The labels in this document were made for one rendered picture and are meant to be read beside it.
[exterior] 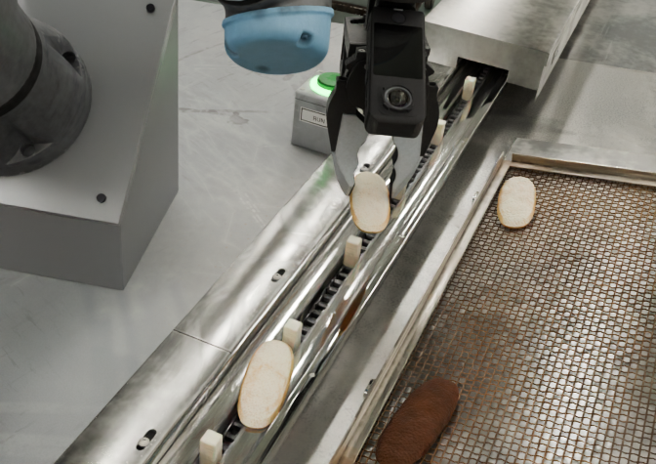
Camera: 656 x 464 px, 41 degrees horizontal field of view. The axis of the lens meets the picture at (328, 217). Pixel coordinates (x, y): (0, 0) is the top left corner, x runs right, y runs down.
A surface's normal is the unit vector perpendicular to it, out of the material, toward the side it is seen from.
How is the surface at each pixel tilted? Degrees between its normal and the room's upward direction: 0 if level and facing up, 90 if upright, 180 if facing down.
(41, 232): 90
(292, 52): 130
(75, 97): 75
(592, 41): 0
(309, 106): 90
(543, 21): 0
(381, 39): 27
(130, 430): 0
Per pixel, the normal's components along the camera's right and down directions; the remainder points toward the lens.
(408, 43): 0.11, -0.46
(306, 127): -0.40, 0.50
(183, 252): 0.10, -0.81
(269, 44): -0.02, 0.97
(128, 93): -0.03, -0.25
